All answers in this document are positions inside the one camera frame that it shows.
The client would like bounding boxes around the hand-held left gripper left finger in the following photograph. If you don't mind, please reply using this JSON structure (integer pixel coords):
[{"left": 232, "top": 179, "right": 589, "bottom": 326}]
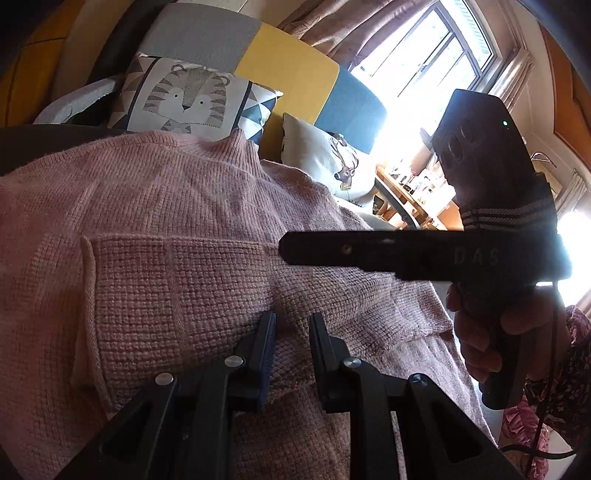
[{"left": 53, "top": 310, "right": 278, "bottom": 480}]

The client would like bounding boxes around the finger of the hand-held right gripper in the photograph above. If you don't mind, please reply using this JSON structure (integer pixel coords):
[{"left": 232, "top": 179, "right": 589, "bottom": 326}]
[{"left": 279, "top": 231, "right": 402, "bottom": 280}]

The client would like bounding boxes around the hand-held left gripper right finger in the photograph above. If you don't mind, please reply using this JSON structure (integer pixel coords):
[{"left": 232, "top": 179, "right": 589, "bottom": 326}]
[{"left": 308, "top": 313, "right": 527, "bottom": 480}]

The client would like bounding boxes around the pink knitted sweater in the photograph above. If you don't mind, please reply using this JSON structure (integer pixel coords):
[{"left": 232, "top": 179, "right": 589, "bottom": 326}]
[{"left": 0, "top": 129, "right": 497, "bottom": 480}]

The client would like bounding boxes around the person's right hand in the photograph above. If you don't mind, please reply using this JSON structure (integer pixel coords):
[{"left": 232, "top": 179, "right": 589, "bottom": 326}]
[{"left": 445, "top": 281, "right": 571, "bottom": 384}]

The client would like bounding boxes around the cluttered wooden desk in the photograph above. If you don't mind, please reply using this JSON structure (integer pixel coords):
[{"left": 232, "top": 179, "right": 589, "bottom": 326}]
[{"left": 374, "top": 159, "right": 465, "bottom": 232}]

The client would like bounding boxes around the grey chair armrest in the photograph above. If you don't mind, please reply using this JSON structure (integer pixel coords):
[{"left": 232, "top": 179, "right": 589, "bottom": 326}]
[{"left": 374, "top": 178, "right": 421, "bottom": 229}]

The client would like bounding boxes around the brown patterned curtain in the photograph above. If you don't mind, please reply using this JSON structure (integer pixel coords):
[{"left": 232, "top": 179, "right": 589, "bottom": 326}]
[
  {"left": 492, "top": 46, "right": 536, "bottom": 109},
  {"left": 277, "top": 0, "right": 439, "bottom": 70}
]

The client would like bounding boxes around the deer print pillow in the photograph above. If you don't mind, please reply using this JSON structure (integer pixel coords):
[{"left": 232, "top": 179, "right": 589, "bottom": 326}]
[{"left": 281, "top": 113, "right": 379, "bottom": 208}]

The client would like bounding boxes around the window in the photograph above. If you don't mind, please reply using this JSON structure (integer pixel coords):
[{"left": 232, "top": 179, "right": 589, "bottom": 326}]
[{"left": 351, "top": 0, "right": 509, "bottom": 153}]

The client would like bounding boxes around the grey yellow blue sofa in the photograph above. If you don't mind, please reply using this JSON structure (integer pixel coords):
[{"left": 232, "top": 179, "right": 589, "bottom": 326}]
[{"left": 32, "top": 4, "right": 389, "bottom": 217}]

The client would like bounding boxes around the tiger print pillow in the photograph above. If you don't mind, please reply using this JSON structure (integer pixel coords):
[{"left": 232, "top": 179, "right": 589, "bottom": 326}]
[{"left": 107, "top": 52, "right": 283, "bottom": 147}]

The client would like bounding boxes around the black cable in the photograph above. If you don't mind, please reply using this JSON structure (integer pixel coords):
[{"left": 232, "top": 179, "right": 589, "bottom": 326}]
[{"left": 501, "top": 281, "right": 578, "bottom": 462}]

